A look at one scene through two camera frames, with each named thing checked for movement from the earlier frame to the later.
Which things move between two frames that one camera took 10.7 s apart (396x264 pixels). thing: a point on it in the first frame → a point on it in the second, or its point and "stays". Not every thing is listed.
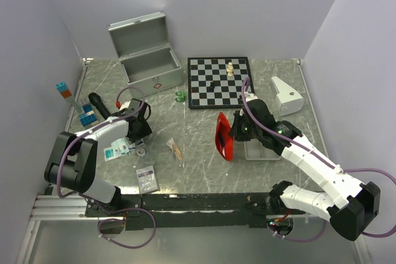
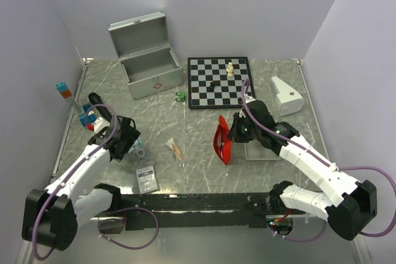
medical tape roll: x=140 y=151 stays
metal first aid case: x=149 y=64 stays
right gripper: x=235 y=131 stays
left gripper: x=145 y=131 → x=130 y=137
